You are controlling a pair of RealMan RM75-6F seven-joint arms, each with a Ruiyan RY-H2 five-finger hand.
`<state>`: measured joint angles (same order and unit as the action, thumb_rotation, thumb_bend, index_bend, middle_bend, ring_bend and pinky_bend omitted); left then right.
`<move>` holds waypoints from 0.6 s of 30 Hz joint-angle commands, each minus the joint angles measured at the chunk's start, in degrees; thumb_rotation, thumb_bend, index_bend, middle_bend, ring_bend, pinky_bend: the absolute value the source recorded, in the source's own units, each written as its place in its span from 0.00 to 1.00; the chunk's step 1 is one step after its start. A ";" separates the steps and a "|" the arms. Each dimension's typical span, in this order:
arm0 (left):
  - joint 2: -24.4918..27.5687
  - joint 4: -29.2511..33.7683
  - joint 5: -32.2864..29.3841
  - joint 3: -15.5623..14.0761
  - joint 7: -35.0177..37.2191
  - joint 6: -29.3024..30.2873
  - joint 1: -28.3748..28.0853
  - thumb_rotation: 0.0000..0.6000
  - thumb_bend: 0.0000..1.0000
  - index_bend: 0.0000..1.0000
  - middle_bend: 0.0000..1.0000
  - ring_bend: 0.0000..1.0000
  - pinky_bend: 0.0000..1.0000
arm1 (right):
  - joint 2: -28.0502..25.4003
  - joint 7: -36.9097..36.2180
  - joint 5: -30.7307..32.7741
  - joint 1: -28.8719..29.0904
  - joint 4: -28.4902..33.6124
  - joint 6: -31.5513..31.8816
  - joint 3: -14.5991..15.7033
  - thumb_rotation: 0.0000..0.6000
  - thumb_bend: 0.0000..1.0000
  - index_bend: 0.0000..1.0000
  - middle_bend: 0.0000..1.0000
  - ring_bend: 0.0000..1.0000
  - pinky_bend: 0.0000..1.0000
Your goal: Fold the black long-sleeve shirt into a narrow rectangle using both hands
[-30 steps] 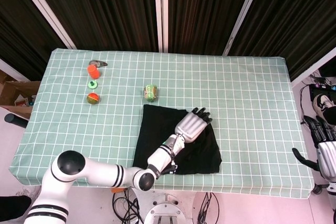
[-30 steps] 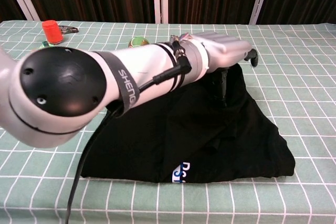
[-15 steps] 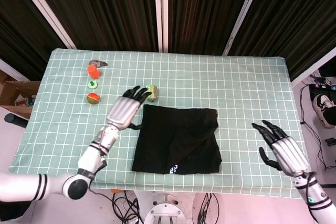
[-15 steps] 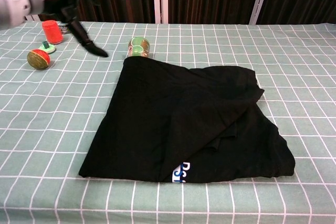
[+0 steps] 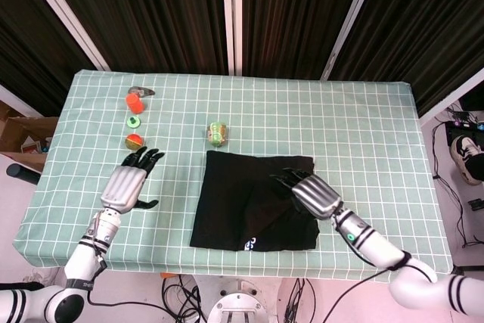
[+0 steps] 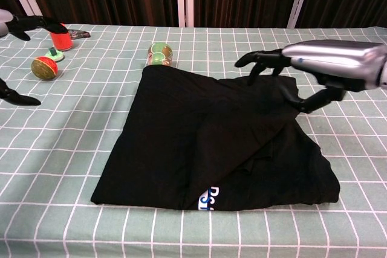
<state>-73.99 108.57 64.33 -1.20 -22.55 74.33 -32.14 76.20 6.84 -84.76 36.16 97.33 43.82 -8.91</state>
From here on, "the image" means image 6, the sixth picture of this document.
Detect orange plastic cup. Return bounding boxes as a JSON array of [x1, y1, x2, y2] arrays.
[[50, 24, 74, 52]]

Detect green patterned ball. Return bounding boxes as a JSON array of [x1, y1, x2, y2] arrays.
[[147, 42, 174, 67]]

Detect dark patterned flat piece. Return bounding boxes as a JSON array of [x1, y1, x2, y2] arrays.
[[68, 28, 91, 40]]

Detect black T-shirt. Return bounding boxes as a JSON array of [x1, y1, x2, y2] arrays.
[[90, 66, 341, 212]]

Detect green round lid toy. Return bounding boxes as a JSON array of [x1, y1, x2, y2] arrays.
[[44, 47, 65, 62]]

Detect red green watermelon toy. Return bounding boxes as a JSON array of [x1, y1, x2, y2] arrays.
[[31, 56, 59, 82]]

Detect green checked tablecloth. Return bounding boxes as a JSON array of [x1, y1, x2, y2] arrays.
[[0, 22, 387, 258]]

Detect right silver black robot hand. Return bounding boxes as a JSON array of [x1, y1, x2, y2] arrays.
[[235, 39, 387, 114]]

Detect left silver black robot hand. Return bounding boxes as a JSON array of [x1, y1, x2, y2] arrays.
[[0, 8, 70, 107]]

